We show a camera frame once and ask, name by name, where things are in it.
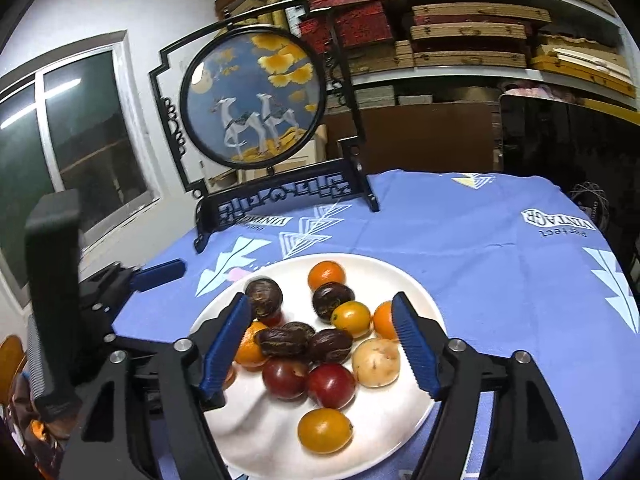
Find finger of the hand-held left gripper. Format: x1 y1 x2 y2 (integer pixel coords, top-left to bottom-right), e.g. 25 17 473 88
102 330 175 361
117 259 187 293

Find beige round fruit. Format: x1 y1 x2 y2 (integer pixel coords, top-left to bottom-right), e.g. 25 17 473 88
351 337 402 389

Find small orange tangerine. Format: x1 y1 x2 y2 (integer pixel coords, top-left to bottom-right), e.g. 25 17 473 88
330 300 372 338

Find brown cardboard panel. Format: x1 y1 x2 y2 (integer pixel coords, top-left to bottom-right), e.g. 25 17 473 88
322 102 503 173

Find black panel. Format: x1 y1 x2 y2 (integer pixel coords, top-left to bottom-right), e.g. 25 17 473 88
500 94 640 196

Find stack of tan woven boxes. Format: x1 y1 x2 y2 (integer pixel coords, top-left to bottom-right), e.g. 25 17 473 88
410 2 553 68

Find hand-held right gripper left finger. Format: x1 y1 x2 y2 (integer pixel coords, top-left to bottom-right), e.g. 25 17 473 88
60 292 253 480

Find white shelf unit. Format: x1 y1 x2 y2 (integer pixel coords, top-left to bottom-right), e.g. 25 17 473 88
272 0 640 111

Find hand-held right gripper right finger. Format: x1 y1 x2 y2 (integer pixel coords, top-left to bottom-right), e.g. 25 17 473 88
391 291 586 480

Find wooden chair back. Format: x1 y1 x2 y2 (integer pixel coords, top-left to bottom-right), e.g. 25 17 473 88
0 335 27 406

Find round deer screen on stand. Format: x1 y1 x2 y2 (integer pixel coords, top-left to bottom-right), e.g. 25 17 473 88
149 0 382 255

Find white framed window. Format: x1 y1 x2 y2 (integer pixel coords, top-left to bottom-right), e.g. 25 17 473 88
0 30 163 306

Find white round plate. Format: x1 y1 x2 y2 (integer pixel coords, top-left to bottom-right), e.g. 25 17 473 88
189 252 448 480

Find black wire basket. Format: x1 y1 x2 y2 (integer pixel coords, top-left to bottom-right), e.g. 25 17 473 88
570 182 611 233

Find stack of red boxes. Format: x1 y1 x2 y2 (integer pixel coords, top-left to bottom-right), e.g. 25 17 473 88
299 0 408 51

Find stack of yellow boxes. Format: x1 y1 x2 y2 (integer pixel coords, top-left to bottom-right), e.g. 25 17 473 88
530 45 638 98

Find blue printed tablecloth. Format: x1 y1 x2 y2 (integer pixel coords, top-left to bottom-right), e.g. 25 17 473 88
110 169 640 480

